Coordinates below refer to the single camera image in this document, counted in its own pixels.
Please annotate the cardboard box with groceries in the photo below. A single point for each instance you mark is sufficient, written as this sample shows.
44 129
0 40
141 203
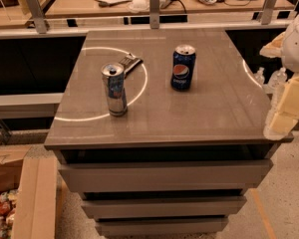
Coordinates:
32 170

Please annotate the middle metal bracket post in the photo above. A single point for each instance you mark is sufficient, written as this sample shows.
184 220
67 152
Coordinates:
154 14

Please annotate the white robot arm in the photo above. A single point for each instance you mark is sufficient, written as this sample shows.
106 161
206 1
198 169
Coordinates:
286 47

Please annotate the blue pepsi can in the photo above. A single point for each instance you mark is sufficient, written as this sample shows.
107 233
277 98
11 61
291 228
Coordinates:
183 62

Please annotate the clear plastic bottle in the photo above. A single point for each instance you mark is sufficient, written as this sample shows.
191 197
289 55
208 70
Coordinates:
259 77
277 78

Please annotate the silver blue energy drink can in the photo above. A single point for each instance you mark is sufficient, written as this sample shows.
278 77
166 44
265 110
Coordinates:
114 82

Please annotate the white bowl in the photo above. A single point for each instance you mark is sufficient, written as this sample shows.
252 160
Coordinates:
137 6

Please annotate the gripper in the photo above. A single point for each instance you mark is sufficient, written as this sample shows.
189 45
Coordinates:
298 47

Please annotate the left metal bracket post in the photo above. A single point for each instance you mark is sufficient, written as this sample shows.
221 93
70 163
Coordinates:
37 16

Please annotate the dark snack bar wrapper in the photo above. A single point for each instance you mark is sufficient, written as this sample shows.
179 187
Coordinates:
129 62

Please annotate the grey drawer cabinet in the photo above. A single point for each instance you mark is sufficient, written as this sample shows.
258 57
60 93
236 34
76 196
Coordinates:
175 161

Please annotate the right metal bracket post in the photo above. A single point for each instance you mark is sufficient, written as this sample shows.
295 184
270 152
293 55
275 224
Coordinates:
267 11

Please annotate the metal bracket post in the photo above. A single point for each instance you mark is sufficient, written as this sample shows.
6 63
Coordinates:
267 11
154 14
37 16

